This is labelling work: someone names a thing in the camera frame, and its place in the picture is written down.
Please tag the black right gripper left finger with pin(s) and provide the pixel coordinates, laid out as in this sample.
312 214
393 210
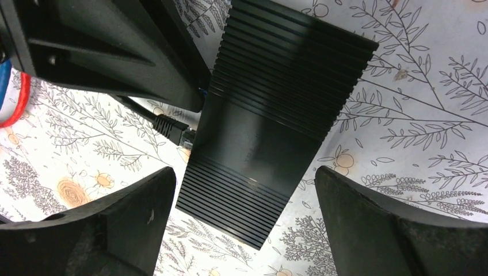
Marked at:
118 234

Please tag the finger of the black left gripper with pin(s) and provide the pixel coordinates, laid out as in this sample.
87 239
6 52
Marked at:
130 48

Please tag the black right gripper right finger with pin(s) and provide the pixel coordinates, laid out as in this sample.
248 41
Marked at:
373 234

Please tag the floral patterned table mat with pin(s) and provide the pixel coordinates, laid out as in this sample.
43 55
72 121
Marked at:
414 128

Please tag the black ribbed network switch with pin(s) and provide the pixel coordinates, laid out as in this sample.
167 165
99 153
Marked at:
279 82

